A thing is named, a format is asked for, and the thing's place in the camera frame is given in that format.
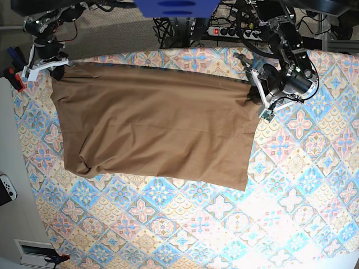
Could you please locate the white box device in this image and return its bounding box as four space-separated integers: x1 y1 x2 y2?
14 239 57 268

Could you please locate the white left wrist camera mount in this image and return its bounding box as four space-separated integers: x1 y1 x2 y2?
246 64 302 123

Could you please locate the red black clamp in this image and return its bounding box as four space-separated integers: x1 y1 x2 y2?
3 68 24 92

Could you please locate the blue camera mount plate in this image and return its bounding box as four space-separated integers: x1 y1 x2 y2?
134 0 220 18

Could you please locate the brown t-shirt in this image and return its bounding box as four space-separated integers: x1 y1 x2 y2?
51 63 259 191

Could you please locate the patterned tablecloth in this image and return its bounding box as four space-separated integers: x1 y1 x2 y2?
12 51 358 268

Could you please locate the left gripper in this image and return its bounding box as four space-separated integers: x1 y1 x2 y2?
243 63 319 106

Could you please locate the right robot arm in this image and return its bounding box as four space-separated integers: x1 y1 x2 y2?
21 1 137 81

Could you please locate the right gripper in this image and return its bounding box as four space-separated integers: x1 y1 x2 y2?
33 40 66 81

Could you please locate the handheld game console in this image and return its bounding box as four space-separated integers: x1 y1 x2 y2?
0 174 17 206

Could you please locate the white power strip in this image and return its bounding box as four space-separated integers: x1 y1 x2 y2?
207 26 264 41

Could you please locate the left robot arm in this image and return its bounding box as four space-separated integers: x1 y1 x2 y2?
234 1 320 107

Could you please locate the orange black clamp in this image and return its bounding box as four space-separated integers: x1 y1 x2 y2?
44 251 70 269

